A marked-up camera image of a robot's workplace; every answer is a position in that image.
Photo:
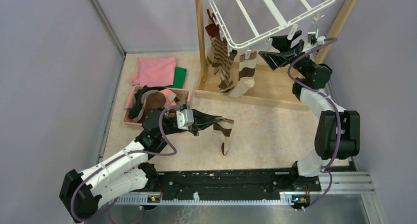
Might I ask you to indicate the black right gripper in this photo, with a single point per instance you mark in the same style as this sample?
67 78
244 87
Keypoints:
275 59

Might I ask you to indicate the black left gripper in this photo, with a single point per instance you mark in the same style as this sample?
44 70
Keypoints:
200 123

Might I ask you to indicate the cream brown block sock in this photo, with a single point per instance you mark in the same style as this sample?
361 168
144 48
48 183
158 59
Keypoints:
247 65

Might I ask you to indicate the brown beige striped sock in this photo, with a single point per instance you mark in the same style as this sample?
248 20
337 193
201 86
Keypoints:
217 52

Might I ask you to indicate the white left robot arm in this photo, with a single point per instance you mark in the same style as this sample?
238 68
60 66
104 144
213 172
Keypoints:
84 193

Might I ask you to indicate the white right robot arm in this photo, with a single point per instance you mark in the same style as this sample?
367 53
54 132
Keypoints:
337 134

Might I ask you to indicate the white clip drying hanger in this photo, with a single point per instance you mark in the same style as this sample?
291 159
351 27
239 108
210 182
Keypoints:
246 23

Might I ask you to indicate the wooden rack base tray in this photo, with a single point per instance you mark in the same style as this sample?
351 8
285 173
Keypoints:
272 89

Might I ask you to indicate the green cloth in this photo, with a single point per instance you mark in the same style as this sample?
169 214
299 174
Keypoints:
179 78

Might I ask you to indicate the pink perforated basket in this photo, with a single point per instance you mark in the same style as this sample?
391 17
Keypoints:
142 99

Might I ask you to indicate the pink towel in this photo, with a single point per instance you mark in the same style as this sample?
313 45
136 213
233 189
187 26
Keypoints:
154 72

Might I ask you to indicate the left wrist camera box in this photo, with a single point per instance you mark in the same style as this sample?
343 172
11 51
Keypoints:
185 119

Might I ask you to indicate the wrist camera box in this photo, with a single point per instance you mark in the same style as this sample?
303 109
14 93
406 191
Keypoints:
185 119
313 38

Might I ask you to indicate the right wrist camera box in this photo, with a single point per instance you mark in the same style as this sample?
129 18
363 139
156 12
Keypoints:
313 38

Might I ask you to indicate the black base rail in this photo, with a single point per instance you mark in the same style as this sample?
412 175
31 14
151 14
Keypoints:
284 179

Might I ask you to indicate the right wooden rack post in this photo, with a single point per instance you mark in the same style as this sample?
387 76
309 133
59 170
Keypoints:
341 18

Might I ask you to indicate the wooden rack post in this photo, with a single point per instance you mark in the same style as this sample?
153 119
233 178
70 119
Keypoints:
201 41
341 18

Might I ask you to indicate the white cable duct strip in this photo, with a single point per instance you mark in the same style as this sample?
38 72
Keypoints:
154 200

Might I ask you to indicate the left wooden rack post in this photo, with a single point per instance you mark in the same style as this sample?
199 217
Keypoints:
201 41

